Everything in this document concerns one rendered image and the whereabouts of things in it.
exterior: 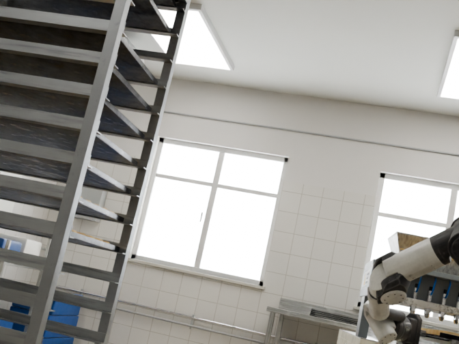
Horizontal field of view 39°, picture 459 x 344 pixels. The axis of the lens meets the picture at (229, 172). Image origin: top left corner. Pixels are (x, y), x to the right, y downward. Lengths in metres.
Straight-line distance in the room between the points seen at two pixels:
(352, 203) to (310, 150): 0.67
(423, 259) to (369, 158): 4.46
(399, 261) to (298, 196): 4.39
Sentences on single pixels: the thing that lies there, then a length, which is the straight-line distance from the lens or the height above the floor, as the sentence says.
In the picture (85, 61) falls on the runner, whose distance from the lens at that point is 1.73.
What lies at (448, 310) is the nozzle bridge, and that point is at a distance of 2.96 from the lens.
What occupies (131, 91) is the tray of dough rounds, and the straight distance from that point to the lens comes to 1.90.
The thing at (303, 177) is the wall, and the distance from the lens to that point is 6.36.
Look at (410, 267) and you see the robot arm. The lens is 1.96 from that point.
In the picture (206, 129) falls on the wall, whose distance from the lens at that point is 6.66.
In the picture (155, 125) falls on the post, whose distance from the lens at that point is 2.06.
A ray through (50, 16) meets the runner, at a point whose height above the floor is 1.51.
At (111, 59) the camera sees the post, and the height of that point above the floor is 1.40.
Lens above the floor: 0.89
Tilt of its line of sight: 11 degrees up
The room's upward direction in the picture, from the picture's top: 12 degrees clockwise
